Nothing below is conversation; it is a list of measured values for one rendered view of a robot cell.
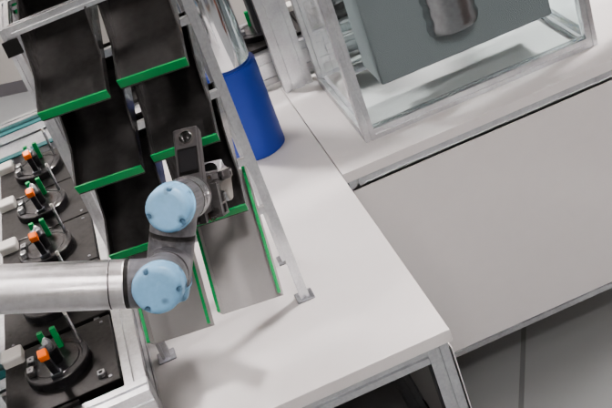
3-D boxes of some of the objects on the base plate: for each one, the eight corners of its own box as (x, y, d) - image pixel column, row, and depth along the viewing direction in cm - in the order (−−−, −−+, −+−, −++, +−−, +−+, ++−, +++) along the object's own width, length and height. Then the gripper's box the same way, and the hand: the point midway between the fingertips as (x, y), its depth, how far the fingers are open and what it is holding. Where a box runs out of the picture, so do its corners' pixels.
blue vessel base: (290, 147, 294) (259, 62, 281) (239, 169, 292) (204, 85, 279) (278, 126, 307) (247, 44, 294) (228, 147, 306) (194, 65, 293)
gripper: (163, 232, 183) (192, 214, 204) (229, 219, 181) (251, 202, 202) (151, 183, 182) (182, 170, 203) (218, 169, 180) (241, 158, 201)
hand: (212, 172), depth 201 cm, fingers closed on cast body, 4 cm apart
